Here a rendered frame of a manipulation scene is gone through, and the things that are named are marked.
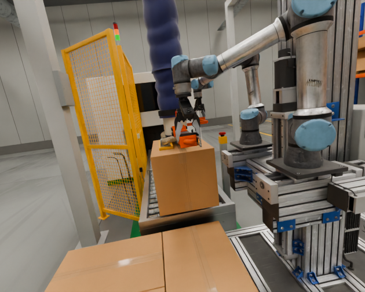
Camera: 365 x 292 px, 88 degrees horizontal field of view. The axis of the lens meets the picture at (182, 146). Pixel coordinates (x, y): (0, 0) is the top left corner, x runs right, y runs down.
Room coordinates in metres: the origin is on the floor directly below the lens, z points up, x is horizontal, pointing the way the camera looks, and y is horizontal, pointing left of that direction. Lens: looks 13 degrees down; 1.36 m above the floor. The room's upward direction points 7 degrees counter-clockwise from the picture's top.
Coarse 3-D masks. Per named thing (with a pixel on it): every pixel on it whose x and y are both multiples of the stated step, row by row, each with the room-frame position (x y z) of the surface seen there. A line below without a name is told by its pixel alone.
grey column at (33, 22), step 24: (24, 0) 1.76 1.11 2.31; (24, 24) 1.75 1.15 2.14; (48, 24) 1.91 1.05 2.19; (48, 48) 1.79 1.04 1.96; (48, 72) 1.76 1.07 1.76; (48, 96) 1.76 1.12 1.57; (48, 120) 1.75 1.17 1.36; (72, 144) 1.79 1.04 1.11; (72, 168) 1.76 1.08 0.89; (72, 192) 1.76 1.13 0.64; (96, 240) 1.77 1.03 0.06
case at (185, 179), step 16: (176, 144) 1.40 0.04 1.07; (208, 144) 1.26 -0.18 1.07; (160, 160) 1.11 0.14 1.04; (176, 160) 1.12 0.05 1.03; (192, 160) 1.13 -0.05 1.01; (208, 160) 1.14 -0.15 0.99; (160, 176) 1.11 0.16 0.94; (176, 176) 1.12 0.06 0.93; (192, 176) 1.13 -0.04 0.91; (208, 176) 1.14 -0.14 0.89; (160, 192) 1.11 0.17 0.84; (176, 192) 1.12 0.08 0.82; (192, 192) 1.13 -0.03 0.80; (208, 192) 1.14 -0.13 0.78; (160, 208) 1.11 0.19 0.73; (176, 208) 1.11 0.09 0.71; (192, 208) 1.12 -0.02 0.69
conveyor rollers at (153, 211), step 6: (150, 180) 2.12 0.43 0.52; (150, 186) 1.92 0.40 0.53; (150, 192) 1.75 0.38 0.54; (150, 198) 1.65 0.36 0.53; (156, 198) 1.60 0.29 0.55; (150, 204) 1.51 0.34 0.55; (156, 204) 1.50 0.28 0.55; (150, 210) 1.40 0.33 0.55; (156, 210) 1.40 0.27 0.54; (150, 216) 1.32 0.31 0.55; (156, 216) 1.31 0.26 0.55
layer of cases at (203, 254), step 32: (96, 256) 0.97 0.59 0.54; (128, 256) 0.94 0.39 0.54; (160, 256) 0.91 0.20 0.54; (192, 256) 0.88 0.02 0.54; (224, 256) 0.86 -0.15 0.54; (64, 288) 0.78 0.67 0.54; (96, 288) 0.76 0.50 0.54; (128, 288) 0.74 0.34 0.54; (160, 288) 0.72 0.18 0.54; (192, 288) 0.70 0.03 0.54; (224, 288) 0.68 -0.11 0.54; (256, 288) 0.66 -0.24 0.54
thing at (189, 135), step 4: (180, 136) 0.81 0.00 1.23; (184, 136) 0.80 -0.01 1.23; (188, 136) 0.80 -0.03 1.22; (192, 136) 0.81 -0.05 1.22; (180, 140) 0.80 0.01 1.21; (180, 144) 0.80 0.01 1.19; (184, 144) 0.80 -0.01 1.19; (188, 144) 0.80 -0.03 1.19; (192, 144) 0.81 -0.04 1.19; (196, 144) 0.81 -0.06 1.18
